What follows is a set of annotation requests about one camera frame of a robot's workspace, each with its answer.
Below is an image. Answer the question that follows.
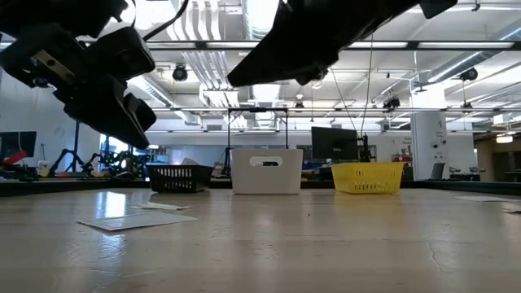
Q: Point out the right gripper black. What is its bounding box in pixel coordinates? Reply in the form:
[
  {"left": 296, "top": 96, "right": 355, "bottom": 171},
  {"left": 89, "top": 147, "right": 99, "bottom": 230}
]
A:
[{"left": 226, "top": 0, "right": 459, "bottom": 87}]

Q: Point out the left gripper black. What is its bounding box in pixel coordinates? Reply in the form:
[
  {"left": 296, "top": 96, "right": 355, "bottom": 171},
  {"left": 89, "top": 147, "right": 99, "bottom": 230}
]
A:
[{"left": 0, "top": 23, "right": 158, "bottom": 151}]

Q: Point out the white LED light strip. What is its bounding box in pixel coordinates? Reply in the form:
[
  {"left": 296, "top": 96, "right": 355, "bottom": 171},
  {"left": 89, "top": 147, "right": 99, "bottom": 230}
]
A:
[
  {"left": 205, "top": 40, "right": 261, "bottom": 50},
  {"left": 418, "top": 40, "right": 516, "bottom": 50},
  {"left": 348, "top": 40, "right": 409, "bottom": 50}
]

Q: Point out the black plastic basket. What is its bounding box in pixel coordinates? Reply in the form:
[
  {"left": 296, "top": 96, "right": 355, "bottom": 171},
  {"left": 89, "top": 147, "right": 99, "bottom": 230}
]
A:
[{"left": 146, "top": 164, "right": 215, "bottom": 194}]

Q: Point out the white narrow bandage packet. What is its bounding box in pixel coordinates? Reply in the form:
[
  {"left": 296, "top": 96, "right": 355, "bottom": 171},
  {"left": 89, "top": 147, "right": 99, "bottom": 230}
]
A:
[{"left": 129, "top": 201, "right": 192, "bottom": 212}]

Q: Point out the black computer monitor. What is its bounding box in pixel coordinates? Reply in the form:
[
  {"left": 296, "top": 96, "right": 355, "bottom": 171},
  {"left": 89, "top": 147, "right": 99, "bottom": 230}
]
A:
[{"left": 311, "top": 126, "right": 359, "bottom": 162}]

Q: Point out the red bar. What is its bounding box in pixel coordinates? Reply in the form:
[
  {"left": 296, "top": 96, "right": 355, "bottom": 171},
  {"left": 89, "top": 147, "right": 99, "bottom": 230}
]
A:
[{"left": 2, "top": 150, "right": 28, "bottom": 166}]

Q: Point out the white plastic bin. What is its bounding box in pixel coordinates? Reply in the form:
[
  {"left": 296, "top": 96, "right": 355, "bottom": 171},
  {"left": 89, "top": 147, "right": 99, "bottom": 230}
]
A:
[{"left": 230, "top": 148, "right": 304, "bottom": 195}]

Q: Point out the black overhead light bar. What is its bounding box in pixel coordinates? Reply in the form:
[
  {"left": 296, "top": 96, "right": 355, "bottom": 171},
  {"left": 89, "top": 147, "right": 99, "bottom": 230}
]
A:
[{"left": 144, "top": 39, "right": 521, "bottom": 52}]

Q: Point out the yellow plastic basket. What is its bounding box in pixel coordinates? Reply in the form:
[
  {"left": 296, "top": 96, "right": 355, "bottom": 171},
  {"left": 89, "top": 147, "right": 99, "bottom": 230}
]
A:
[{"left": 330, "top": 162, "right": 405, "bottom": 195}]

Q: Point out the white room pillar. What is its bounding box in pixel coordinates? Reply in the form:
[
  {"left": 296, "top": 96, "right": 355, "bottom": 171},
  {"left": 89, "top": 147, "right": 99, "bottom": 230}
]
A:
[{"left": 409, "top": 112, "right": 451, "bottom": 181}]

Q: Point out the silver ceiling air duct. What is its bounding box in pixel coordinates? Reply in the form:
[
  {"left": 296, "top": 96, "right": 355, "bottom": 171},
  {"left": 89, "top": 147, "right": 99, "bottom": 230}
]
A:
[{"left": 242, "top": 0, "right": 286, "bottom": 128}]

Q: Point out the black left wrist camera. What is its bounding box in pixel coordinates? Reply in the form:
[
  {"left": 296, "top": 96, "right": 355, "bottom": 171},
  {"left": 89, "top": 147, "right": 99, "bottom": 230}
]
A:
[{"left": 86, "top": 25, "right": 156, "bottom": 81}]

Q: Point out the black sleeved arm cable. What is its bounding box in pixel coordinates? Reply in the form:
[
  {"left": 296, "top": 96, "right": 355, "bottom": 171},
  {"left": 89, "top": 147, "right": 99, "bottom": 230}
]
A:
[{"left": 142, "top": 0, "right": 190, "bottom": 42}]

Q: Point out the dark wall screen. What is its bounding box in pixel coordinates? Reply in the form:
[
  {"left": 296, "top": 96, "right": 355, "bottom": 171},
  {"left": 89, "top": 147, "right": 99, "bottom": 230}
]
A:
[{"left": 0, "top": 130, "right": 37, "bottom": 160}]

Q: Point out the silver slanted ceiling duct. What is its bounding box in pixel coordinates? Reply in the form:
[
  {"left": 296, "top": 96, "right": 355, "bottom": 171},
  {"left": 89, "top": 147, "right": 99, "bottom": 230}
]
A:
[{"left": 426, "top": 26, "right": 521, "bottom": 85}]

